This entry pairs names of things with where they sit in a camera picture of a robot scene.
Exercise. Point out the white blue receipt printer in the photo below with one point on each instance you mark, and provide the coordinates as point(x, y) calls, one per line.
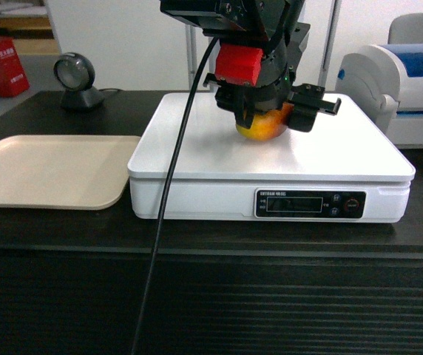
point(386, 82)

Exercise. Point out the red yellow mango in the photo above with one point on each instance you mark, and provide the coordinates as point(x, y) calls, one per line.
point(268, 126)

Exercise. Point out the red block on gripper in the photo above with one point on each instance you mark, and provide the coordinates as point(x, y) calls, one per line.
point(238, 65)

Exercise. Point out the beige plastic tray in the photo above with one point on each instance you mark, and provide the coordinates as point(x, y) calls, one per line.
point(69, 172)

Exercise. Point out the red fire extinguisher box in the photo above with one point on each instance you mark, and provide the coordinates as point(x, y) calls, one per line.
point(13, 79)

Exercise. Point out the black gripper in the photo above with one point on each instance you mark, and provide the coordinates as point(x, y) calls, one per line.
point(274, 88)

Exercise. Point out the black barcode scanner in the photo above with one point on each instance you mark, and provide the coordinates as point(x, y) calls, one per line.
point(76, 74)

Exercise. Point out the grey chair back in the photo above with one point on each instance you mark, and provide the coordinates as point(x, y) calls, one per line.
point(406, 29)

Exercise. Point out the white checkout scale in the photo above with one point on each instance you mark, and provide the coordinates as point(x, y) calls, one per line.
point(343, 170)

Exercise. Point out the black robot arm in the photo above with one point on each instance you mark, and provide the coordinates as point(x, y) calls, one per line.
point(261, 45)

